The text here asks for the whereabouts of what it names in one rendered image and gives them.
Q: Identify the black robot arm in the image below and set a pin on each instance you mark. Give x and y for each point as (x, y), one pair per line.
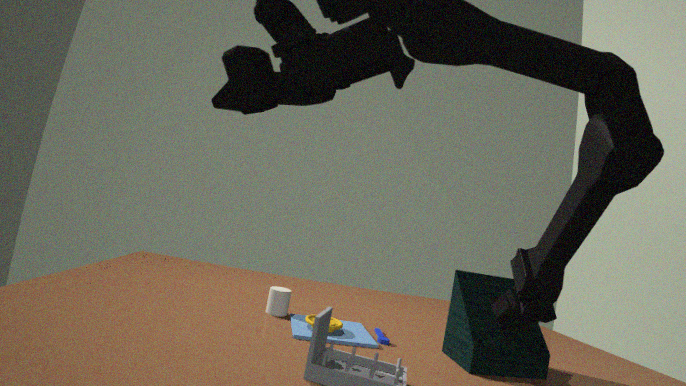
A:
(618, 148)

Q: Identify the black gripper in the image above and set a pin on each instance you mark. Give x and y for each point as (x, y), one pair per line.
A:
(308, 75)

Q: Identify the yellow plate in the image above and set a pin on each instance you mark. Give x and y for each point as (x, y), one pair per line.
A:
(335, 324)

